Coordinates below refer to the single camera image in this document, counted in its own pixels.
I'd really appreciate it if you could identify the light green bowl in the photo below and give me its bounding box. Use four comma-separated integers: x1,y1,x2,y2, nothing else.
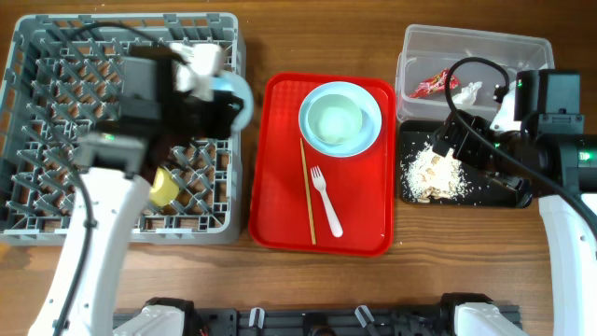
211,71,255,133

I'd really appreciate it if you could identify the wooden chopstick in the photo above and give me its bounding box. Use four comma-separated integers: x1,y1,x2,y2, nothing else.
299,138,317,245

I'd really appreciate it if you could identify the white plastic fork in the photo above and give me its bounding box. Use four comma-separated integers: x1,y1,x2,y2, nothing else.
310,166,343,238

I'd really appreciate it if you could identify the grey dishwasher rack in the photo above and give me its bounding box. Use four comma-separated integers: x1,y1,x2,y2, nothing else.
1,12,246,246

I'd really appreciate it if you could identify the food scraps pile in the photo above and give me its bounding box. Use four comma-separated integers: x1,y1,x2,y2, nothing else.
400,142,469,203

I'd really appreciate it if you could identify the light blue plate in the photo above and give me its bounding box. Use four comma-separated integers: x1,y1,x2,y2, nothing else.
298,81,382,158

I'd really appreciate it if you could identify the black plastic tray bin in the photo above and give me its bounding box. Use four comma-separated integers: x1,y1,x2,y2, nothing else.
396,120,532,208

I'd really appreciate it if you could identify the white napkin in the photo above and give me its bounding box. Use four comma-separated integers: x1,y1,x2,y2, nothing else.
452,81,482,106

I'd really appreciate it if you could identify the red plastic tray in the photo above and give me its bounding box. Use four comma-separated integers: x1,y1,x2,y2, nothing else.
249,73,396,257

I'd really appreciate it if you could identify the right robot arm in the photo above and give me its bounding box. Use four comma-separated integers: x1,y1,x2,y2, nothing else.
433,69,596,335

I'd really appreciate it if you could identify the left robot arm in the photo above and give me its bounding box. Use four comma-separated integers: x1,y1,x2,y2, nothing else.
30,43,253,335

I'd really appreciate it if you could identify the clear plastic bin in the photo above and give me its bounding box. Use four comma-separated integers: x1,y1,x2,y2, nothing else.
395,24,555,122

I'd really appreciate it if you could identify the green bowl with scraps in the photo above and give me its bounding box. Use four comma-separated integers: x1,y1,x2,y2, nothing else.
307,94,363,145

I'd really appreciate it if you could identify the red snack wrapper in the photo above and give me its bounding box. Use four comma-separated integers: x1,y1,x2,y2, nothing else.
409,68,449,99

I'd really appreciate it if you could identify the yellow plastic cup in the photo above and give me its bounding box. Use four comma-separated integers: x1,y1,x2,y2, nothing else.
149,168,180,207

